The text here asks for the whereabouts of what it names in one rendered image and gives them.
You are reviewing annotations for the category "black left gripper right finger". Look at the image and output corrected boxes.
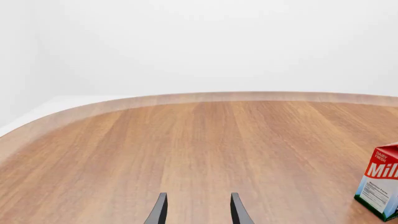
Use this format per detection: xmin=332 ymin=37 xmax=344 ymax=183
xmin=230 ymin=192 xmax=256 ymax=224

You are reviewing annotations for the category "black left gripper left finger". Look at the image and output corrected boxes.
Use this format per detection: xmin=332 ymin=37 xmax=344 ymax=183
xmin=143 ymin=192 xmax=168 ymax=224

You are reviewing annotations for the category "red and white milk carton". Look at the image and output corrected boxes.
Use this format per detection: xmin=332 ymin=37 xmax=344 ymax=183
xmin=353 ymin=142 xmax=398 ymax=222

